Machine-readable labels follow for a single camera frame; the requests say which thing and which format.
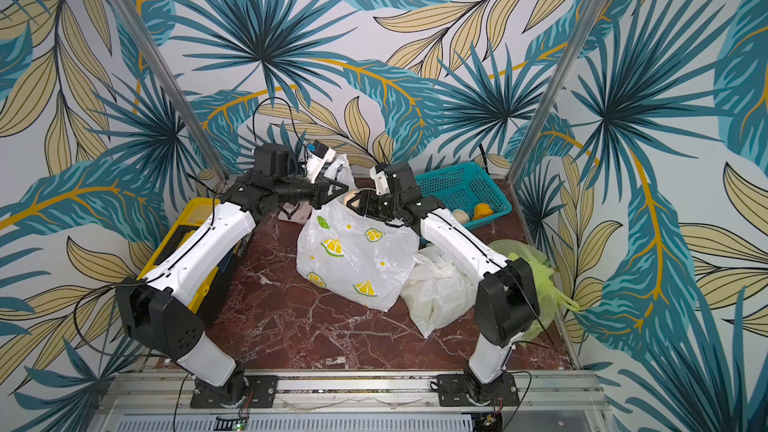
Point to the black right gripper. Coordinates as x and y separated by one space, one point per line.
382 207

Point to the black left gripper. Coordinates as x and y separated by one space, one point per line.
321 191

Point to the white lemon plastic bag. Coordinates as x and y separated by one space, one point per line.
437 292

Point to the green avocado plastic bag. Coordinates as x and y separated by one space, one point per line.
549 297

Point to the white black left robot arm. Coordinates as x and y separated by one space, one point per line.
155 310

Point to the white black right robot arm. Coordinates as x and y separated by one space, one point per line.
506 303

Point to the teal plastic basket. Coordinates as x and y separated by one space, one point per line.
462 187

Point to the orange pear right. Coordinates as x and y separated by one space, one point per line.
481 211

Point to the yellow tool box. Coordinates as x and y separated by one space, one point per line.
189 257

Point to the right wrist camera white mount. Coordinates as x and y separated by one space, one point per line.
378 174

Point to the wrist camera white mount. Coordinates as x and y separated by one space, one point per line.
378 174
319 155

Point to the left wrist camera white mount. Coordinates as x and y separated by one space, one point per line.
319 155

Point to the aluminium right frame post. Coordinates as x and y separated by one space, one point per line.
573 48

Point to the aluminium frame post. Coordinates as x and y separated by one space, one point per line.
146 45
573 48

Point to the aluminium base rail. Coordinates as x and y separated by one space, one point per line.
344 400

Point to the aluminium left frame post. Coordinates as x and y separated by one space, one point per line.
146 45

